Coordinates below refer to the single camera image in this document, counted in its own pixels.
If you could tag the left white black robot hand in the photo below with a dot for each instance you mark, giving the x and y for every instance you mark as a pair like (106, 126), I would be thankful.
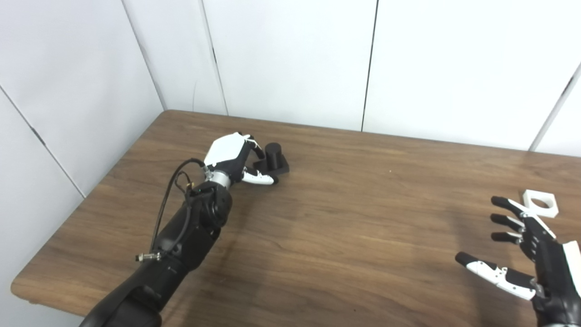
(224, 152)

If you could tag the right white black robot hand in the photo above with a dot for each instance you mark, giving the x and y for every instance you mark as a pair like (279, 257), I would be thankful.
(551, 268)

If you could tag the black peg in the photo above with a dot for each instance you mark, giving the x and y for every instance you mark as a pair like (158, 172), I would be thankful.
(273, 156)

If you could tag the white square piece with hole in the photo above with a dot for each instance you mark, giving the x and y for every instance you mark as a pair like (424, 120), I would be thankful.
(550, 210)

